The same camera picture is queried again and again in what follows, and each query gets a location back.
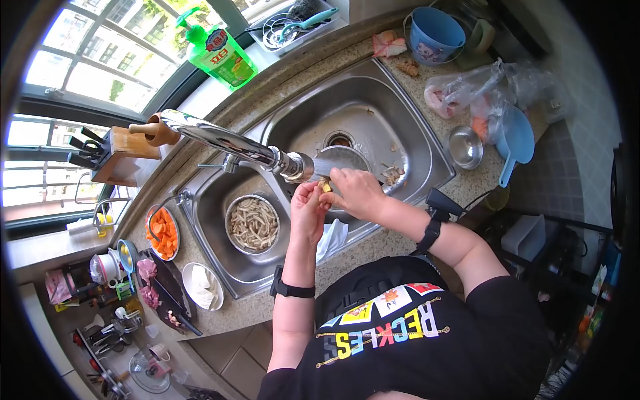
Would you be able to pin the person's left hand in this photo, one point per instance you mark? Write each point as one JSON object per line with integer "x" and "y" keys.
{"x": 307, "y": 217}

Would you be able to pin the empty steel bowl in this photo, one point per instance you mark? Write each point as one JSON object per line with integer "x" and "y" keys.
{"x": 345, "y": 157}

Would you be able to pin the blue plastic scoop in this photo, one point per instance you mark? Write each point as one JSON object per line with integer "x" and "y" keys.
{"x": 515, "y": 140}

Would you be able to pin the plate of carrot chunks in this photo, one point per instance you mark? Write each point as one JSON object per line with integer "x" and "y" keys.
{"x": 162, "y": 234}

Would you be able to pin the wooden knife block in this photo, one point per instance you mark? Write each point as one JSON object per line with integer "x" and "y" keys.
{"x": 122, "y": 155}

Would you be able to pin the grey tray of utensils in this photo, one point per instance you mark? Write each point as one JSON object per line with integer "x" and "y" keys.
{"x": 292, "y": 25}

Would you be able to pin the dark cutting board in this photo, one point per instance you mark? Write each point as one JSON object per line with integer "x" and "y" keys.
{"x": 172, "y": 285}

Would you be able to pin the small yellow ginger piece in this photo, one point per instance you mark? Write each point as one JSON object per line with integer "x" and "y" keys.
{"x": 326, "y": 186}

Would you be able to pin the chrome kitchen faucet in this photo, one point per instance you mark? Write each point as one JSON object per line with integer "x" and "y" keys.
{"x": 225, "y": 140}

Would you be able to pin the white pot with lid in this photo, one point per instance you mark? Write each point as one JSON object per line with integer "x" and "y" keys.
{"x": 105, "y": 267}

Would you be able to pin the clear plastic bags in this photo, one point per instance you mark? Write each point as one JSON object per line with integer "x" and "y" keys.
{"x": 480, "y": 90}

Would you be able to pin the vegetable peelings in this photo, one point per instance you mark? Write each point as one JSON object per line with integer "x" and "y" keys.
{"x": 392, "y": 175}

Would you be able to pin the steel bowl of mushroom strips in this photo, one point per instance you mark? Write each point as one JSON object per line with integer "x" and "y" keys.
{"x": 252, "y": 225}

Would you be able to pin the person's right hand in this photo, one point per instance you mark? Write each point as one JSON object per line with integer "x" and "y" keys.
{"x": 360, "y": 197}

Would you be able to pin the barred window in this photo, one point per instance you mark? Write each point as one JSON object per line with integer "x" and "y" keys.
{"x": 90, "y": 70}

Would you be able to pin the person's right thumb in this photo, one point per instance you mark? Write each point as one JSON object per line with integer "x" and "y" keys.
{"x": 331, "y": 199}

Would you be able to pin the pink bag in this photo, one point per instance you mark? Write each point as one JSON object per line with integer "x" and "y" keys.
{"x": 57, "y": 287}

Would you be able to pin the blue plastic bucket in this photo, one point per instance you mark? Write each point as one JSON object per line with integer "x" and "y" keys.
{"x": 435, "y": 35}

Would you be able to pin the small steel bowl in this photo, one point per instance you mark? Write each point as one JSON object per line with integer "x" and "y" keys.
{"x": 465, "y": 146}

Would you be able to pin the person's left fingers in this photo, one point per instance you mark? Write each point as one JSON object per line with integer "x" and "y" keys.
{"x": 307, "y": 189}

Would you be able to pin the raw meat piece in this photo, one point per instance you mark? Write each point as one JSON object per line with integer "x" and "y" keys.
{"x": 150, "y": 296}
{"x": 146, "y": 268}

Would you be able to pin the rack of kitchen utensils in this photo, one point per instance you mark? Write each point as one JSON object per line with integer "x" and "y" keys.
{"x": 107, "y": 345}

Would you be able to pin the black shelf rack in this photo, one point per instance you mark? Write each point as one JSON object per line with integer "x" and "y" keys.
{"x": 560, "y": 270}

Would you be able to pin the wooden mortar with pestle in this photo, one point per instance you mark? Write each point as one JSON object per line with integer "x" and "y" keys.
{"x": 157, "y": 131}

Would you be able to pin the person's body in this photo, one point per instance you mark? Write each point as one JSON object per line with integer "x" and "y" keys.
{"x": 425, "y": 360}

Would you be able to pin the stainless steel double sink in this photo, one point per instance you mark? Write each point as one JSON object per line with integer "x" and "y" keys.
{"x": 380, "y": 120}

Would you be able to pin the white cloth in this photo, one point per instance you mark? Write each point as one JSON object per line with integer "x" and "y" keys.
{"x": 331, "y": 240}

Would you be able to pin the person's right index finger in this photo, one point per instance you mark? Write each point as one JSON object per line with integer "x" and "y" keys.
{"x": 339, "y": 176}

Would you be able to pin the ginger root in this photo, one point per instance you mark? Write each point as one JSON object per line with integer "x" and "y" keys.
{"x": 408, "y": 67}

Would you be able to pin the green dish soap bottle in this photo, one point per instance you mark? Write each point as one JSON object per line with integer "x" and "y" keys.
{"x": 220, "y": 52}

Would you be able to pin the green cup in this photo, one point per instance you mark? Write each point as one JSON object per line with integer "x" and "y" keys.
{"x": 481, "y": 36}

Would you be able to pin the garlic cloves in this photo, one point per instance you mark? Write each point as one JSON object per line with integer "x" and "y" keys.
{"x": 175, "y": 318}

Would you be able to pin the black wrist band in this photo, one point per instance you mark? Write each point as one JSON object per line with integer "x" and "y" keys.
{"x": 431, "y": 232}
{"x": 292, "y": 289}

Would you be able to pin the black kitchen knife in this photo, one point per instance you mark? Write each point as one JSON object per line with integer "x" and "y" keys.
{"x": 172, "y": 300}

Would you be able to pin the glass pot lid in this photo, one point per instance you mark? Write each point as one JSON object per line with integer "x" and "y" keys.
{"x": 150, "y": 370}

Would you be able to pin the plate of white tofu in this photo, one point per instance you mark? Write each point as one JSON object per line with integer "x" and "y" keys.
{"x": 202, "y": 287}

